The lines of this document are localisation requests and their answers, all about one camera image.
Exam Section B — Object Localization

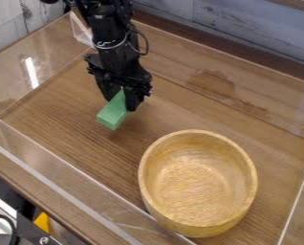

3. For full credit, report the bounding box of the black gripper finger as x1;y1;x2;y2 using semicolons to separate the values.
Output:
93;69;122;101
122;83;151;112

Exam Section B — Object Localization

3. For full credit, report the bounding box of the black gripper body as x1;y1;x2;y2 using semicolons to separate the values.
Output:
83;45;151;88

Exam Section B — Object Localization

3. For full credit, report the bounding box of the green rectangular block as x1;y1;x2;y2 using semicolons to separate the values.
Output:
95;90;129;130

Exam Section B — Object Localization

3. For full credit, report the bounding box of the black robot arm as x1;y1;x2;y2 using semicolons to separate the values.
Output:
74;0;151;112

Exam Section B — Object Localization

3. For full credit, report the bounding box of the brown wooden bowl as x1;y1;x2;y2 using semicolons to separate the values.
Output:
137;129;258;237

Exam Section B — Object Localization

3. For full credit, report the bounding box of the yellow black device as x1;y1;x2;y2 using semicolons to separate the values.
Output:
14;212;66;245

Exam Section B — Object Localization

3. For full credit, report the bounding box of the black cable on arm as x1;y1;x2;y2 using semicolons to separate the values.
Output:
126;28;150;56

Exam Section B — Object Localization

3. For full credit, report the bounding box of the clear acrylic corner bracket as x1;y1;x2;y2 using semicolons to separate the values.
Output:
69;12;93;47

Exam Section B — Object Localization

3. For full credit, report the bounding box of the clear acrylic front wall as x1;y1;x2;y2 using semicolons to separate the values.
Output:
0;120;197;245

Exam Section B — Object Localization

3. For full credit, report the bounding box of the black cable lower left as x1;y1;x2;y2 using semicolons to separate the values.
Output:
0;212;18;245

